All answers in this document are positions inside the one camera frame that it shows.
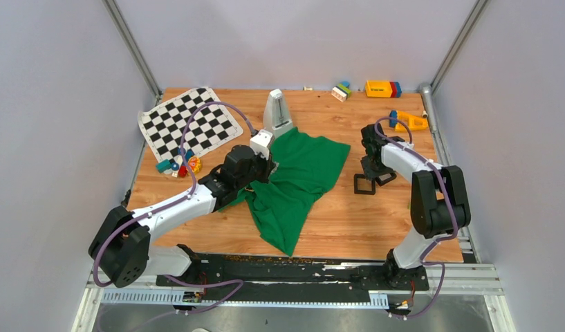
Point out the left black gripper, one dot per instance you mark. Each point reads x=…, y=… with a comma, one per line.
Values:
x=267, y=166

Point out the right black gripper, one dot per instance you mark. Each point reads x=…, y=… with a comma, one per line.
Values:
x=369, y=173

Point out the small black frame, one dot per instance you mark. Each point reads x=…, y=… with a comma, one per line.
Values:
x=363, y=186

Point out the green garment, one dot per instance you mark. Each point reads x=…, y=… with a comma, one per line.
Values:
x=308, y=167

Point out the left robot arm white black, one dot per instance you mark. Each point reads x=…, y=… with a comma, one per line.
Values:
x=122, y=247

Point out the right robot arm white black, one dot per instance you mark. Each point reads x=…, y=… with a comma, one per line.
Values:
x=439, y=205

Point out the yellow round toy block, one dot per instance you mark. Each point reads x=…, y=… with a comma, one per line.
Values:
x=195, y=164

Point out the orange blue toy ramp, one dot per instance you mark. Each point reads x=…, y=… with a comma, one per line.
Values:
x=414, y=123

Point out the grey metronome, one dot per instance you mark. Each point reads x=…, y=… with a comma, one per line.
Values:
x=276, y=116

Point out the blue red toy block figure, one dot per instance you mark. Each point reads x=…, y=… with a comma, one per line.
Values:
x=179, y=169

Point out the teal toy block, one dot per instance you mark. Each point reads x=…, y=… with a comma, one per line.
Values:
x=164, y=166

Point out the yellow red blue toy block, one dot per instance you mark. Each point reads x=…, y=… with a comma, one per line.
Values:
x=382, y=89

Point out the white green blue toy blocks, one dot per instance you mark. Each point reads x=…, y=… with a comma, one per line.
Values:
x=341, y=91

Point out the black white checkerboard sheet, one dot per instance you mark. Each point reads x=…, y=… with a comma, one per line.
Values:
x=162, y=127

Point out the grey metal pipe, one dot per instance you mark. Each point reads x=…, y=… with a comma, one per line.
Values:
x=426, y=93

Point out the black square frame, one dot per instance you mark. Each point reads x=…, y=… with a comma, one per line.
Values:
x=383, y=179

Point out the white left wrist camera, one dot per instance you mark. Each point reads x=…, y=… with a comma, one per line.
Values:
x=260, y=143

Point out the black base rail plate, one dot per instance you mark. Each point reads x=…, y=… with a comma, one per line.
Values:
x=299, y=279

